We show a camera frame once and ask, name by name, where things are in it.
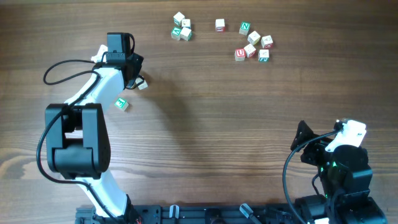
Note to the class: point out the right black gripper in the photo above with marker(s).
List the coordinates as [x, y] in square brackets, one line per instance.
[312, 152]

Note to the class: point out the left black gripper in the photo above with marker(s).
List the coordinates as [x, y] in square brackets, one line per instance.
[134, 66]

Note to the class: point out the green letter E block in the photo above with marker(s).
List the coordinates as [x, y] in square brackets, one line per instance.
[121, 104]

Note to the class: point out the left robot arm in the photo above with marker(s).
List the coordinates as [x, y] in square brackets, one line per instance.
[74, 147]

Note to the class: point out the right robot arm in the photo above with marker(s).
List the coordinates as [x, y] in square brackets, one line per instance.
[344, 171]

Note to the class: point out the green letter A block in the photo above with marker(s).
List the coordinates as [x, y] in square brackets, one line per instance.
[175, 33]

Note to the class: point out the teal block top left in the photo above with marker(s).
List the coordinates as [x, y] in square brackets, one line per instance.
[178, 18]

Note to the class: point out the small white block orange print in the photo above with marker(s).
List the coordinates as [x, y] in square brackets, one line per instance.
[186, 23]

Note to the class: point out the white block green J side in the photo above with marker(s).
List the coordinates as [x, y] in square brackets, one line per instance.
[263, 55]

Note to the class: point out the white block red Q side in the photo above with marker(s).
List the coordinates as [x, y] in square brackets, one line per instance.
[267, 42]

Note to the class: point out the white block red M side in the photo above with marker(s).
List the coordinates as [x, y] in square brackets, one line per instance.
[250, 50]

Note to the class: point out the red letter U block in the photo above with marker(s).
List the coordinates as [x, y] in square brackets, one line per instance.
[239, 55]

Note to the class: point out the white block yellow side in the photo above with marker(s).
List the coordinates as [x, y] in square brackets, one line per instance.
[254, 38]

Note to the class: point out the green letter N block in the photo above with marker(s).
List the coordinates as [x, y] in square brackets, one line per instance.
[244, 28]

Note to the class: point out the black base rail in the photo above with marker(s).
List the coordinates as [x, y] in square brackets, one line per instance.
[156, 214]

